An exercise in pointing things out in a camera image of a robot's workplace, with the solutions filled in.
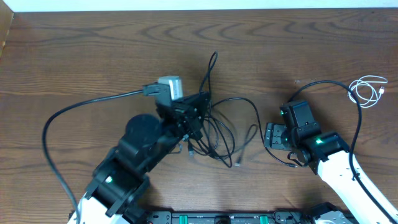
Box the white USB cable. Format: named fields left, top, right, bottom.
left=346, top=75, right=389, bottom=109

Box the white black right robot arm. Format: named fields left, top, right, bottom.
left=264, top=100, right=397, bottom=223

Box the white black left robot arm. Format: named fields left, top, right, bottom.
left=69, top=83, right=210, bottom=223

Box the black left camera cable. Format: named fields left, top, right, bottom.
left=42, top=82, right=162, bottom=224

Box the black camera cable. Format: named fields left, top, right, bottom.
left=287, top=80, right=398, bottom=224
left=42, top=82, right=162, bottom=224

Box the black right camera cable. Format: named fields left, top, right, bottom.
left=287, top=80, right=398, bottom=224

